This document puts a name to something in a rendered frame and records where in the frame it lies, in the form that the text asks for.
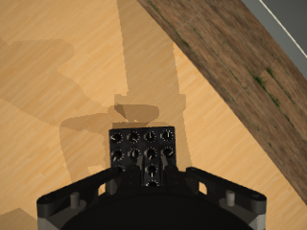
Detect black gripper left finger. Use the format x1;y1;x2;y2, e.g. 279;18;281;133
36;155;145;230

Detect black knob box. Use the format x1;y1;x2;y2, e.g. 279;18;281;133
108;126;177;187

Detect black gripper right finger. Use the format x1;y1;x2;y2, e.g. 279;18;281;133
159;155;267;230

